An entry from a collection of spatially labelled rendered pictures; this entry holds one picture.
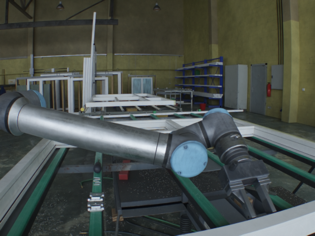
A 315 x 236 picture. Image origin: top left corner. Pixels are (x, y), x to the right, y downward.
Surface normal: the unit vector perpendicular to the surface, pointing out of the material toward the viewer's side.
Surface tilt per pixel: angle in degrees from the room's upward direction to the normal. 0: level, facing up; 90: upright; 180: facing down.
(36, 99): 65
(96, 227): 0
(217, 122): 51
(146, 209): 0
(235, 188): 35
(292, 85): 90
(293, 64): 90
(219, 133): 57
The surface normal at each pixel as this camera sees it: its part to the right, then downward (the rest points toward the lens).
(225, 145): -0.69, -0.42
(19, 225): 0.00, -0.99
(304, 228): 0.22, 0.15
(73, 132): -0.04, 0.03
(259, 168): 0.13, -0.72
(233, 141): -0.18, -0.66
